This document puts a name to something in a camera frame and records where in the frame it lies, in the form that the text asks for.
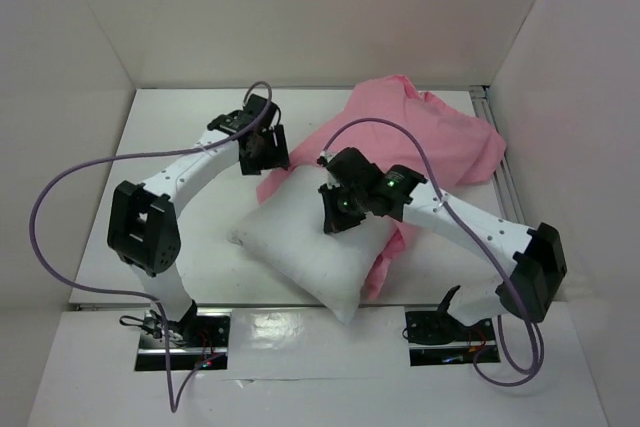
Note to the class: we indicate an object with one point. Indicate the white pillow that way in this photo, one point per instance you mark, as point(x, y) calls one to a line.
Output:
point(286, 232)

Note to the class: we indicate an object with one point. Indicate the pink satin pillowcase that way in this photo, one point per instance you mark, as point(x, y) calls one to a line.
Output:
point(455, 144)

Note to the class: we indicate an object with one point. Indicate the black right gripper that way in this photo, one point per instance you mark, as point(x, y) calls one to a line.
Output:
point(333, 209)

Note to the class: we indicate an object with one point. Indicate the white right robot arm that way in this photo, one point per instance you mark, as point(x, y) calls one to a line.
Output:
point(530, 262)

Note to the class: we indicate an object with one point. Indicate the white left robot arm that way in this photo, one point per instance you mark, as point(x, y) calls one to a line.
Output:
point(143, 226)

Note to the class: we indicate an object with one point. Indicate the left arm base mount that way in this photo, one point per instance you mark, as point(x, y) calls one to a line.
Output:
point(204, 344)

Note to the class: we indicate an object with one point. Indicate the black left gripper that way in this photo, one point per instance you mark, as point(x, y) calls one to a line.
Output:
point(277, 158)

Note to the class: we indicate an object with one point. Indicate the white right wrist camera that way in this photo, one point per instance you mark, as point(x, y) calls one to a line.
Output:
point(323, 161)

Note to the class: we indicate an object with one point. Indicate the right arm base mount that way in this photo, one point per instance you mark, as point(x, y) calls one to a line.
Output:
point(439, 340)

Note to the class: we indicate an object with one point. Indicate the aluminium frame rail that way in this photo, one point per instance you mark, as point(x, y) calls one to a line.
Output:
point(504, 184)

